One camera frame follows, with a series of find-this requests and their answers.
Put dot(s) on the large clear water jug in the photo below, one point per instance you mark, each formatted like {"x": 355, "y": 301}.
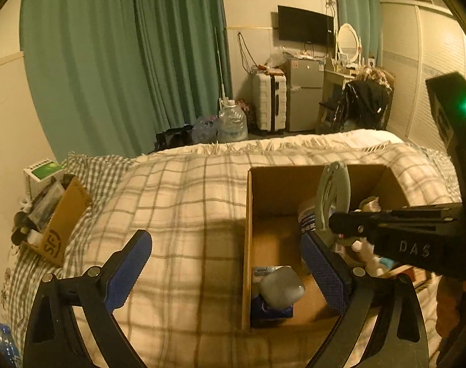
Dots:
{"x": 233, "y": 125}

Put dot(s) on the grey checked pillow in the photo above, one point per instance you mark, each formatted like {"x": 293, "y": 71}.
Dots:
{"x": 100, "y": 175}

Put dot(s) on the oval white vanity mirror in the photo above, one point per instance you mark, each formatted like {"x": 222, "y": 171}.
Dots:
{"x": 349, "y": 44}

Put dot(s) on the grey checked bed sheet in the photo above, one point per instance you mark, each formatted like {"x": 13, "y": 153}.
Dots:
{"x": 21, "y": 280}

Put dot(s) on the silver mini fridge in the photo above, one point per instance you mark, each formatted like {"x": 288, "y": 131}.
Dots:
{"x": 305, "y": 80}

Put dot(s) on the white louvered wardrobe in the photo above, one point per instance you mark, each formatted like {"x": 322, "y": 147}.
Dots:
{"x": 419, "y": 42}

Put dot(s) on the white hard suitcase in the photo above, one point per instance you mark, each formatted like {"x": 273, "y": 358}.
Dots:
{"x": 270, "y": 101}

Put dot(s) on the small SF cardboard box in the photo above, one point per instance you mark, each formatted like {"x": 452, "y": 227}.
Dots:
{"x": 51, "y": 241}

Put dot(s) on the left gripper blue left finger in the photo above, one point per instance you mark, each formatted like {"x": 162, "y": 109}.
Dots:
{"x": 53, "y": 337}

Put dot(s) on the green curtain by wardrobe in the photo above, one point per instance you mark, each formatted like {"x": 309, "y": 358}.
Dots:
{"x": 365, "y": 17}

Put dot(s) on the large open cardboard box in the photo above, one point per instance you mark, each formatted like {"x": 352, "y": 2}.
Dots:
{"x": 272, "y": 238}

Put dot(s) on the large green curtain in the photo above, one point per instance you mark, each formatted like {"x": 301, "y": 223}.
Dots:
{"x": 108, "y": 76}

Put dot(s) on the plaid beige blanket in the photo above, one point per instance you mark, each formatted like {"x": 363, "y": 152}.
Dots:
{"x": 184, "y": 310}

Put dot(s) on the white dressing table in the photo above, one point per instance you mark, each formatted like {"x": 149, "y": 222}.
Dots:
{"x": 334, "y": 84}

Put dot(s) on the black bag on floor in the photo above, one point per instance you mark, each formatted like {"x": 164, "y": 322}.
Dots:
{"x": 174, "y": 138}

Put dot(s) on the clear plastic bottle blue label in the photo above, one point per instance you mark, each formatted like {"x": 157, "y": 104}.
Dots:
{"x": 313, "y": 215}

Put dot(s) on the blue white tissue pack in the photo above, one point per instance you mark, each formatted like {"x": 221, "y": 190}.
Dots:
{"x": 259, "y": 309}

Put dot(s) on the black jacket on chair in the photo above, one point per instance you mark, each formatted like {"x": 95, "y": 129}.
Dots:
{"x": 365, "y": 104}

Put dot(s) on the green white small box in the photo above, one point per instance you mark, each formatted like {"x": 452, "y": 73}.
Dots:
{"x": 39, "y": 175}

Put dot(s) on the black wall television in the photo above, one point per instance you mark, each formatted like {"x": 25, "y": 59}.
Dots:
{"x": 299, "y": 25}

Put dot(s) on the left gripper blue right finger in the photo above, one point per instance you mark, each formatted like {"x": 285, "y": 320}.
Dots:
{"x": 398, "y": 338}

